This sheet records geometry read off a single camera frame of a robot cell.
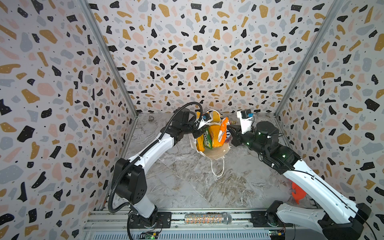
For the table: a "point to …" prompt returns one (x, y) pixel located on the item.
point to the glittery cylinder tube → (225, 218)
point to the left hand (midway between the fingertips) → (208, 122)
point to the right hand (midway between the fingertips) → (227, 123)
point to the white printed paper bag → (216, 153)
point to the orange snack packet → (222, 131)
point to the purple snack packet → (229, 139)
